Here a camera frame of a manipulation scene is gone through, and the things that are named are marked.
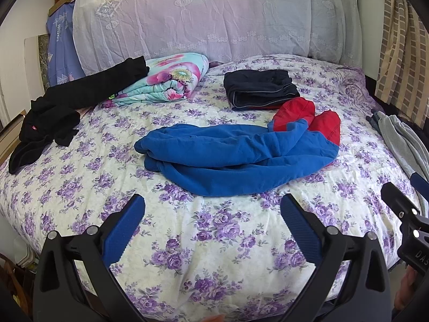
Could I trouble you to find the blue and red pants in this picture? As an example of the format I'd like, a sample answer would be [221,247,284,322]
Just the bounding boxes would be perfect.
[135,97,341,197]

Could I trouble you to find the black clothing pile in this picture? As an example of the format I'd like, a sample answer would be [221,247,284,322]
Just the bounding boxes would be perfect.
[9,57,149,174]

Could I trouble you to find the right hand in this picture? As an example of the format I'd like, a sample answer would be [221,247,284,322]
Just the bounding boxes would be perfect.
[393,266,417,310]

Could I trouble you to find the grey garment at bed edge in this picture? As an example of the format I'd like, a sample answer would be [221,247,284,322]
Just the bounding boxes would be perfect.
[366,109,429,215]

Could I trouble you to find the beige brick pattern curtain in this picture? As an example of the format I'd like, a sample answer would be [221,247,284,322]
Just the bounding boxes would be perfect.
[375,0,428,127]

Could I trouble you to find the folded dark navy pants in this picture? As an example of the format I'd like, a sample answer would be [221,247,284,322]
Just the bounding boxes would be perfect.
[223,69,300,111]

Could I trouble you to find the blue patterned fabric behind headboard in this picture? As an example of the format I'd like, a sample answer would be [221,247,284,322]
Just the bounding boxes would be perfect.
[47,2,85,86]

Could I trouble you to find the floral turquoise pink folded quilt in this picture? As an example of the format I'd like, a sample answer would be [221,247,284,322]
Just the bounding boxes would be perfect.
[107,52,209,106]

